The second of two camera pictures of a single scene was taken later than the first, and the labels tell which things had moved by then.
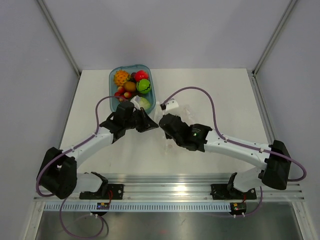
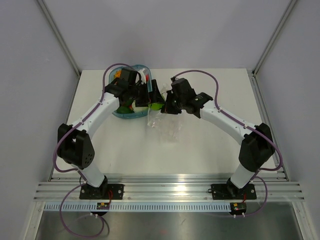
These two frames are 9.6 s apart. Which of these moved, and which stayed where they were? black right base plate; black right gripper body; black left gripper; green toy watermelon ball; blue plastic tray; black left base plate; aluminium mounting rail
Moved: green toy watermelon ball; black left gripper; black right gripper body
Stayed: blue plastic tray; black left base plate; aluminium mounting rail; black right base plate
